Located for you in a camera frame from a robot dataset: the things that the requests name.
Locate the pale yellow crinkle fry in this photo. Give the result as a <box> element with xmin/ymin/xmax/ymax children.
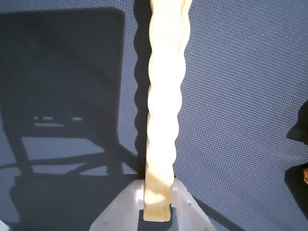
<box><xmin>143</xmin><ymin>0</ymin><xmax>193</xmax><ymax>222</ymax></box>

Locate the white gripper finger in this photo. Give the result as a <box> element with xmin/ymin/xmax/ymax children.
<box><xmin>171</xmin><ymin>179</ymin><xmax>216</xmax><ymax>231</ymax></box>
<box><xmin>89</xmin><ymin>180</ymin><xmax>145</xmax><ymax>231</ymax></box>

